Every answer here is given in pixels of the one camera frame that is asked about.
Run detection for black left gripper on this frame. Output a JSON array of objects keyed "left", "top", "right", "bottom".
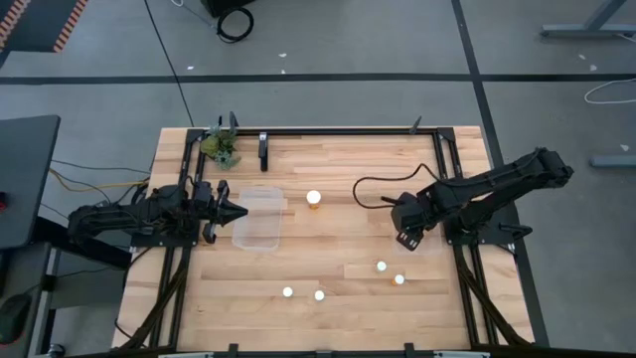
[{"left": 201, "top": 179, "right": 248, "bottom": 245}]

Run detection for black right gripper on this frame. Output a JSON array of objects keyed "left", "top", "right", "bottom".
[{"left": 391, "top": 191, "right": 434, "bottom": 253}]

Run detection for clear plastic bin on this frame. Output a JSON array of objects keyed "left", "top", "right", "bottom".
[
  {"left": 391, "top": 192, "right": 444, "bottom": 257},
  {"left": 231, "top": 185, "right": 285, "bottom": 253}
]

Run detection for small green artificial plant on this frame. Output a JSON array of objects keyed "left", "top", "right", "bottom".
[{"left": 199, "top": 123, "right": 243, "bottom": 171}]

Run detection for dark grey desk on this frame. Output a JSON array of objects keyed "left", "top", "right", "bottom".
[{"left": 0, "top": 114, "right": 62, "bottom": 250}]

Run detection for grey table foot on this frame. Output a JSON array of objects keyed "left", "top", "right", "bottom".
[
  {"left": 540, "top": 0, "right": 636, "bottom": 40},
  {"left": 589, "top": 154, "right": 636, "bottom": 169}
]

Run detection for black computer mouse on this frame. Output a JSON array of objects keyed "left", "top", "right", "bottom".
[{"left": 0, "top": 293, "right": 32, "bottom": 346}]

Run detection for black orange-striped floor mat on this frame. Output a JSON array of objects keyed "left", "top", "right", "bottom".
[{"left": 0, "top": 0, "right": 89, "bottom": 54}]

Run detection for black bar bracket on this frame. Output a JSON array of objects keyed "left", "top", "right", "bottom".
[{"left": 257, "top": 131, "right": 270, "bottom": 173}]

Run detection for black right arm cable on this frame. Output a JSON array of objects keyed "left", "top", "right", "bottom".
[{"left": 352, "top": 162, "right": 443, "bottom": 210}]

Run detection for black aluminium table frame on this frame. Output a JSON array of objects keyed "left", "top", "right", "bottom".
[{"left": 112, "top": 126, "right": 536, "bottom": 358}]

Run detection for yellow cable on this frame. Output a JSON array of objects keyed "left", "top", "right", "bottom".
[{"left": 48, "top": 167, "right": 150, "bottom": 194}]

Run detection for thin black floor cable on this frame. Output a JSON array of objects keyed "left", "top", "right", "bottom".
[{"left": 142, "top": 0, "right": 195, "bottom": 128}]

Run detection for grey cart frame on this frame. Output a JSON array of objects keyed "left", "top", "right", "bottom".
[{"left": 29, "top": 243, "right": 131, "bottom": 358}]

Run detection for coiled black cable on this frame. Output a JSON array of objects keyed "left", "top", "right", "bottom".
[{"left": 216, "top": 6, "right": 255, "bottom": 45}]

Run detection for white floor cable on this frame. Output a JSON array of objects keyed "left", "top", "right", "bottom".
[{"left": 583, "top": 77, "right": 636, "bottom": 105}]

